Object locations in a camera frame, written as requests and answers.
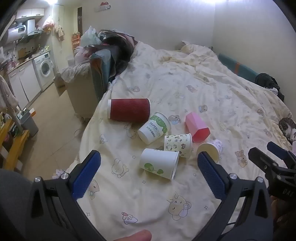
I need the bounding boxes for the pink faceted cup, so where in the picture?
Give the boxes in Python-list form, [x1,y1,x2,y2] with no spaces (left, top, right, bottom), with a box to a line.
[185,112,211,143]

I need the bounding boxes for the tabby cat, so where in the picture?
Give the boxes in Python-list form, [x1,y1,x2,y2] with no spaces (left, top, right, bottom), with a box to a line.
[278,117,296,144]

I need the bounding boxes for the hanging beige cloth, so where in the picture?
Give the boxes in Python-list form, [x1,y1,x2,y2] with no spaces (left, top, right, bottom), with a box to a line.
[54,24,65,42]

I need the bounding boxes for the hanging pink garment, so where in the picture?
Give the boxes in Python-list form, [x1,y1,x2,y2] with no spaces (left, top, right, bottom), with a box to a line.
[0,75,19,112]

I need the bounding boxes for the person's grey trousers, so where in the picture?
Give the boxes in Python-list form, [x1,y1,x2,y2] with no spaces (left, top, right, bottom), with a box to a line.
[0,168,35,241]

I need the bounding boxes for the dark clothes pile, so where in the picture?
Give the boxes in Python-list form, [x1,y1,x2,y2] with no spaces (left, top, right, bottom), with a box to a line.
[88,30,139,78]

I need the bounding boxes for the white wall rack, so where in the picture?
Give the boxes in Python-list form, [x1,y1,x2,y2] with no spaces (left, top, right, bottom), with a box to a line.
[94,1,112,12]

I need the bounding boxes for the white kitchen cabinet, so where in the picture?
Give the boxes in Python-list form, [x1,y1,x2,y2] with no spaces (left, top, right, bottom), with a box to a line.
[8,61,42,110]

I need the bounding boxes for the white plastic bag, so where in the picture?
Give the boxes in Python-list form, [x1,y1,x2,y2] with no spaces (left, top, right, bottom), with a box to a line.
[79,25,102,47]

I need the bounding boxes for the black clothing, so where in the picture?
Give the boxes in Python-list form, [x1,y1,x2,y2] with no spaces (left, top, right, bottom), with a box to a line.
[255,73,285,100]

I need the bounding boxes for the red ribbed paper cup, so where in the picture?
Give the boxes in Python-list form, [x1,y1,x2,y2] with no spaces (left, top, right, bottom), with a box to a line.
[107,98,152,123]

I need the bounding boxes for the cardboard box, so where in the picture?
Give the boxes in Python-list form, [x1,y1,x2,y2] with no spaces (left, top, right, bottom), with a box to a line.
[53,73,68,97]

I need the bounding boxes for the person's right hand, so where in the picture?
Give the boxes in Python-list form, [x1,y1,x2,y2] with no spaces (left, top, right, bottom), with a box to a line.
[270,196,296,226]

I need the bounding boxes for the white cup with purple print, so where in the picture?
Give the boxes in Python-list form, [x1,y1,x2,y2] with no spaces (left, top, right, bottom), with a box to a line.
[196,139,223,164]

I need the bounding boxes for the yellow wooden table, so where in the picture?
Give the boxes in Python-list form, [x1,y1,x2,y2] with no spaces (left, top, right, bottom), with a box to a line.
[0,118,30,171]

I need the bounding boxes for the person's left hand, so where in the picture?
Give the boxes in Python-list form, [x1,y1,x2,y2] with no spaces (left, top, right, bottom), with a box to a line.
[115,229,152,241]

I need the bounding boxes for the white wall cabinet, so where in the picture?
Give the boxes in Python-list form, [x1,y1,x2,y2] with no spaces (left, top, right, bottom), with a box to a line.
[15,8,45,20]

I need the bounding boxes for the teal cushion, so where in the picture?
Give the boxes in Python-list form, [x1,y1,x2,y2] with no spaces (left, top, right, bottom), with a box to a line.
[90,49,112,99]

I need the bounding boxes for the white cup with green dots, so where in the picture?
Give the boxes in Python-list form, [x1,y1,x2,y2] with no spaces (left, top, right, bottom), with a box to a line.
[139,148,180,181]

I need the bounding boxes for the white washing machine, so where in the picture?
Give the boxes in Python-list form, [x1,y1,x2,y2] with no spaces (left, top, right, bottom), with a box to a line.
[32,52,55,91]

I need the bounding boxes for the cream pillow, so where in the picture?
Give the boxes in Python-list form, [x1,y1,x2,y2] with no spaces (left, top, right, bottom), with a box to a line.
[180,41,213,54]

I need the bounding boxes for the orange storage shelf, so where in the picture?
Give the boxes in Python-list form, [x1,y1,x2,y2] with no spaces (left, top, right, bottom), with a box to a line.
[71,33,81,53]

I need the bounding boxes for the white cup with green band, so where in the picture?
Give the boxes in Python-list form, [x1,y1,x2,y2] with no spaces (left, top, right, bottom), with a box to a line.
[137,112,172,145]

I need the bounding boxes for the beige sofa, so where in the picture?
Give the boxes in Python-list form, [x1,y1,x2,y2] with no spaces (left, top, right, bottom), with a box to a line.
[55,62,101,119]

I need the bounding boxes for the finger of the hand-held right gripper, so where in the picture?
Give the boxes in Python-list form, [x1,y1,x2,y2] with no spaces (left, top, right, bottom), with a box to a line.
[248,147,285,183]
[267,141,296,163]

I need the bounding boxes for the bear patterned paper cup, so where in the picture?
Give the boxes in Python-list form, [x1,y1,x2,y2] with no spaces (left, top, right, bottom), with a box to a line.
[164,133,193,159]

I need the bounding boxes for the white water heater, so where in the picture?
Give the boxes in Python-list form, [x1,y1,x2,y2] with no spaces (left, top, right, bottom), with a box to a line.
[6,19,36,43]

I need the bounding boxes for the grey trash bin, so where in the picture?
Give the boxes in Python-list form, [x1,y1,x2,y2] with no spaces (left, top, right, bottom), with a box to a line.
[20,112,39,138]

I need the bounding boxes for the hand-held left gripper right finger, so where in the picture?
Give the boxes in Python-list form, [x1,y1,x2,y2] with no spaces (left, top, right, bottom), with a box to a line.
[192,151,274,241]

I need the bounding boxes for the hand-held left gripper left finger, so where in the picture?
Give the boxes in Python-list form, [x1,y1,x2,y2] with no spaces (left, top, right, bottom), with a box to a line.
[30,150,109,241]

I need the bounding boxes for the teal mat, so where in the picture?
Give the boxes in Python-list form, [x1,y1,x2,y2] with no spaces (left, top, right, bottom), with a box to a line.
[218,53,260,83]

